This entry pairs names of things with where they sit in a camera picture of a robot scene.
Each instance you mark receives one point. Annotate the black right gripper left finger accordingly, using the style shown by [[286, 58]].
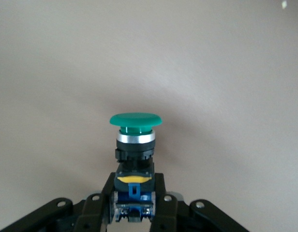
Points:
[[91, 212]]

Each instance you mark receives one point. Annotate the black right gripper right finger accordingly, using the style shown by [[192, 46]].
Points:
[[166, 212]]

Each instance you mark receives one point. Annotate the green mushroom push button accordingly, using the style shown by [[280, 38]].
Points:
[[135, 120]]

